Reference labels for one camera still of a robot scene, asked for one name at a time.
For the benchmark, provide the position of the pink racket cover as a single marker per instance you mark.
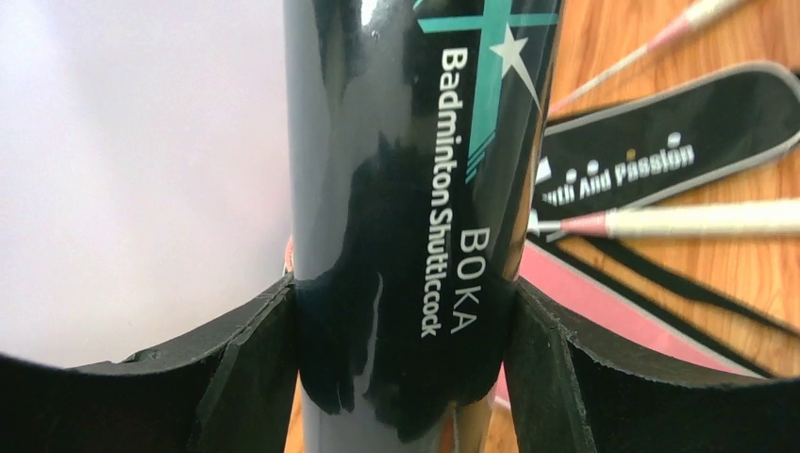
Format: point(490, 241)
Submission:
point(594, 300)

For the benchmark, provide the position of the pink racket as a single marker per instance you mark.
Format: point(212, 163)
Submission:
point(694, 17)
point(746, 218)

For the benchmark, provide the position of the black shuttlecock tube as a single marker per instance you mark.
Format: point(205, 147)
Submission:
point(414, 132)

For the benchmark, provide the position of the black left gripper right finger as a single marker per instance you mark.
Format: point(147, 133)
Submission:
point(575, 386)

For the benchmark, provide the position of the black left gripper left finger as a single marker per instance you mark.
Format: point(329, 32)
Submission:
point(226, 386)

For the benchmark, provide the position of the black racket cover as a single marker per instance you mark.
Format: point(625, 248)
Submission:
point(738, 296)

